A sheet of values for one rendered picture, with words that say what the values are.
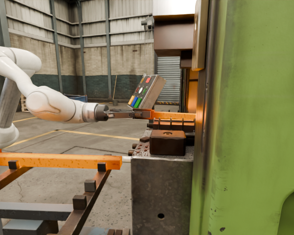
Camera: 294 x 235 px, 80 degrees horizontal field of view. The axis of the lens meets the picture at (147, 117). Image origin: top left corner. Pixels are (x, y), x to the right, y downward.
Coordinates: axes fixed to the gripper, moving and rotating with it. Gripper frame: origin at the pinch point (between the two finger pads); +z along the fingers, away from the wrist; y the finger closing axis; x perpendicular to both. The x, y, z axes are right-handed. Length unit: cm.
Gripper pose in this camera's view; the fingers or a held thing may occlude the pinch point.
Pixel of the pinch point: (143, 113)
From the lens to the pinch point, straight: 77.0
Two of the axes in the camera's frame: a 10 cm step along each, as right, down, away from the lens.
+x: -0.1, -9.8, -2.0
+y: -1.4, 2.0, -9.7
